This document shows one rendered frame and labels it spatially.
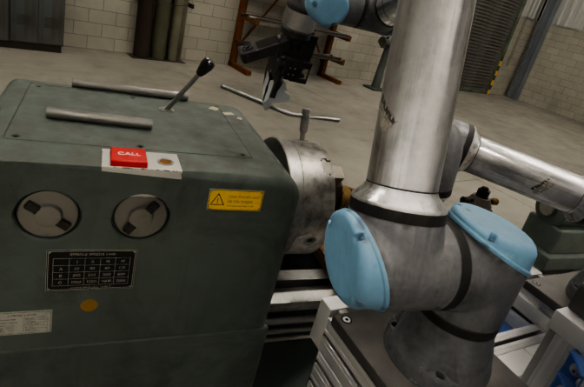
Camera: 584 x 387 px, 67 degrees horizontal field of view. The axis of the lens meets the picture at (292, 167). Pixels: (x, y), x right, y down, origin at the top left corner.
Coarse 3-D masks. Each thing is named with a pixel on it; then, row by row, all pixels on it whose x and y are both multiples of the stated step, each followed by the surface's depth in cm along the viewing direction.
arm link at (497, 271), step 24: (456, 216) 56; (480, 216) 57; (480, 240) 52; (504, 240) 52; (528, 240) 55; (480, 264) 52; (504, 264) 52; (528, 264) 53; (480, 288) 52; (504, 288) 54; (456, 312) 56; (480, 312) 55; (504, 312) 56
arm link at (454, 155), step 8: (456, 136) 88; (448, 144) 86; (456, 144) 87; (448, 152) 86; (456, 152) 87; (448, 160) 86; (456, 160) 87; (448, 168) 86; (456, 168) 87; (448, 176) 86; (440, 184) 86; (448, 184) 87; (440, 192) 86; (448, 192) 87
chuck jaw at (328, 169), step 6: (324, 162) 113; (324, 168) 112; (330, 168) 113; (336, 168) 116; (336, 174) 115; (342, 174) 116; (336, 180) 115; (336, 186) 118; (336, 192) 121; (342, 192) 122
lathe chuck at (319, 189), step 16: (304, 144) 116; (320, 144) 119; (304, 160) 110; (320, 160) 112; (304, 176) 108; (320, 176) 110; (304, 192) 107; (320, 192) 109; (304, 208) 107; (320, 208) 109; (304, 224) 108; (320, 224) 110; (320, 240) 113
